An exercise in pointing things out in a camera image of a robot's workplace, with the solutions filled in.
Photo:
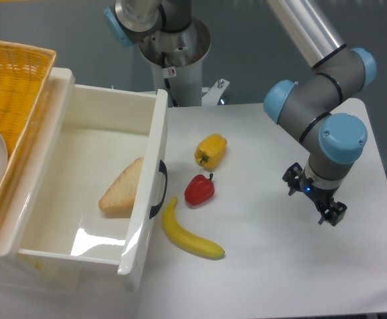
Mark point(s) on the black drawer handle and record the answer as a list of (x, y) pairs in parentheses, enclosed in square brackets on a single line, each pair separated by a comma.
[(161, 192)]

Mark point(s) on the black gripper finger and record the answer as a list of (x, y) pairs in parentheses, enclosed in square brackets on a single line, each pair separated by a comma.
[(293, 178), (332, 213)]

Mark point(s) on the white drawer cabinet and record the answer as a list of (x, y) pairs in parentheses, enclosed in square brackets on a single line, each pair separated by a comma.
[(22, 269)]

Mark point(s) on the yellow banana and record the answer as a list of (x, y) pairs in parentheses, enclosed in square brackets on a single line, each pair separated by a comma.
[(186, 240)]

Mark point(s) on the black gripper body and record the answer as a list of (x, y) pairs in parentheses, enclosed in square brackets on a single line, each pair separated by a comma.
[(320, 192)]

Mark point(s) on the yellow wicker basket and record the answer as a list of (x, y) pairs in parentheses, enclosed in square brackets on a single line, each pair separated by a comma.
[(24, 71)]

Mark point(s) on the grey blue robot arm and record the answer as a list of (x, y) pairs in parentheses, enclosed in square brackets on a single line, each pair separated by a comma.
[(306, 111)]

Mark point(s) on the red bell pepper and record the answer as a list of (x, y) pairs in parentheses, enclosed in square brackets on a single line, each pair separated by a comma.
[(199, 190)]

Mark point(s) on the triangular bread slice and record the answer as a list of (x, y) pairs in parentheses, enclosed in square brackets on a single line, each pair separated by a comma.
[(122, 192)]

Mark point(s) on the yellow bell pepper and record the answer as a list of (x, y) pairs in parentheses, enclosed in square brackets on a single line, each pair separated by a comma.
[(210, 151)]

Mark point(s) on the white top drawer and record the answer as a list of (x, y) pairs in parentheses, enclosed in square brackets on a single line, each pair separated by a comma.
[(103, 132)]

